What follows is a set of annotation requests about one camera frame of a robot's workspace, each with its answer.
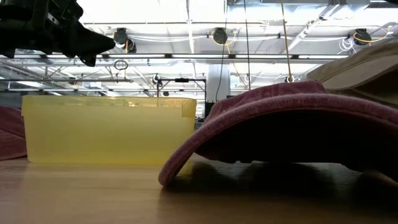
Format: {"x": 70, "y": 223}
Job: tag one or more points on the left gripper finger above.
{"x": 93, "y": 36}
{"x": 93, "y": 47}

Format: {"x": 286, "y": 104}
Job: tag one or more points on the maroon baseball cap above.
{"x": 11, "y": 133}
{"x": 280, "y": 96}

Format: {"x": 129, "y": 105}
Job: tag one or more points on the beige baseball cap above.
{"x": 367, "y": 68}

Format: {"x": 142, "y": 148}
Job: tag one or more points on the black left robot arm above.
{"x": 18, "y": 31}

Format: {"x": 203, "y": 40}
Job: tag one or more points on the grey ceiling pipe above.
{"x": 93, "y": 80}

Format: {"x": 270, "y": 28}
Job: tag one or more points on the long ceiling light strip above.
{"x": 136, "y": 56}

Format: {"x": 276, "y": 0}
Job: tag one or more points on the yellow translucent plastic bin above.
{"x": 109, "y": 133}

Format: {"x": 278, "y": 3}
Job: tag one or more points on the white building pillar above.
{"x": 214, "y": 84}

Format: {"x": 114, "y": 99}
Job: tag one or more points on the black metal background frame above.
{"x": 182, "y": 80}

